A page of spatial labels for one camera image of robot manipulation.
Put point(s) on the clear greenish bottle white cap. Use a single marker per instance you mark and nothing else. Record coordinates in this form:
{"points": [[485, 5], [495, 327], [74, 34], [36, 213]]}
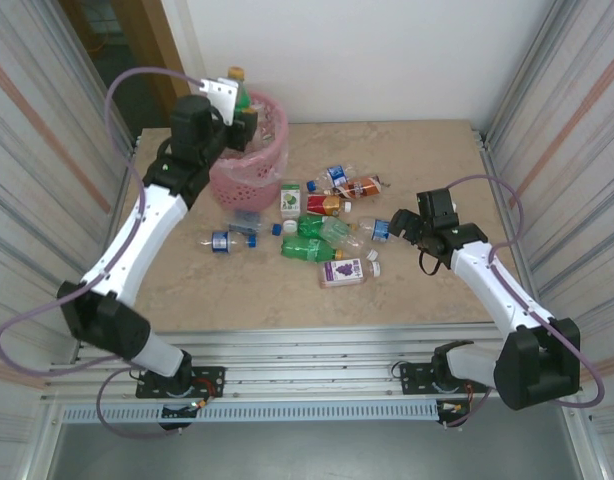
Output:
{"points": [[339, 232]]}

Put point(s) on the aluminium rail frame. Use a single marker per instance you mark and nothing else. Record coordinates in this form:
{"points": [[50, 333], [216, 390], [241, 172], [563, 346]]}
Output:
{"points": [[312, 360]]}

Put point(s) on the clear plastic bin liner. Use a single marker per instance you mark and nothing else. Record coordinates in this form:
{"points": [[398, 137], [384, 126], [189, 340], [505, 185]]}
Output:
{"points": [[277, 167]]}

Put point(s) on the green white drink carton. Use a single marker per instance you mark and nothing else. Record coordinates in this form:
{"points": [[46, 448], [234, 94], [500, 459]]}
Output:
{"points": [[291, 200]]}

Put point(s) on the brown wooden door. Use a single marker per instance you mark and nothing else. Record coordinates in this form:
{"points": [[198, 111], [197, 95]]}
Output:
{"points": [[146, 30]]}

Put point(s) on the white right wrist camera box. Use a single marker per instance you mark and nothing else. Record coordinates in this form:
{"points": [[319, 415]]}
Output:
{"points": [[453, 205]]}

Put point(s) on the clear bottle blue cap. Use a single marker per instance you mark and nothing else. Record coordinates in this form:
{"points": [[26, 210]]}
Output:
{"points": [[247, 221]]}

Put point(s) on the green plastic bottle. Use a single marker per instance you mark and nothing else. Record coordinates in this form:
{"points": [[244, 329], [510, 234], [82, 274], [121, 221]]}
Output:
{"points": [[304, 250]]}

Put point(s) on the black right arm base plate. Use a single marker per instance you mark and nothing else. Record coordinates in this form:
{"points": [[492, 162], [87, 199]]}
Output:
{"points": [[412, 372]]}

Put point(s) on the green bottle yellow cap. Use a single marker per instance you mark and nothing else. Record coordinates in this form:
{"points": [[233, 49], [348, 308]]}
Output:
{"points": [[241, 95]]}

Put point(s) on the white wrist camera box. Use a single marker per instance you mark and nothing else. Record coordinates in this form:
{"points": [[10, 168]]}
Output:
{"points": [[453, 205], [222, 95]]}

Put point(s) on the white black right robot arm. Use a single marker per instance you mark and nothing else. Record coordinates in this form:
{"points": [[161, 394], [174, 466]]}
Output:
{"points": [[497, 285]]}

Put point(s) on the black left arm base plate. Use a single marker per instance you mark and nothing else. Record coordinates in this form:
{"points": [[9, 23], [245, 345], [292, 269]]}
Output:
{"points": [[209, 375]]}

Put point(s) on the pink grape juice bottle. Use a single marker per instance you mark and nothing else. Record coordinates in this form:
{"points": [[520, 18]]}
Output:
{"points": [[342, 271]]}

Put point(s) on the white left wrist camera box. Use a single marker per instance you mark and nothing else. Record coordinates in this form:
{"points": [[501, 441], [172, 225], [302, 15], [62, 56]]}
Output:
{"points": [[222, 95]]}

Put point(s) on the brown label plastic bottle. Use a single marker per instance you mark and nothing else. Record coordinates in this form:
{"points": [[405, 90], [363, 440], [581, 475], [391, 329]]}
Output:
{"points": [[359, 186]]}

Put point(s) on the pink plastic mesh bin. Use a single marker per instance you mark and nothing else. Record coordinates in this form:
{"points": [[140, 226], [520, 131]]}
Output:
{"points": [[247, 192]]}

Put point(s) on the red gold label bottle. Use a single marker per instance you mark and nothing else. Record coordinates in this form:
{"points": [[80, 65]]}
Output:
{"points": [[319, 205]]}

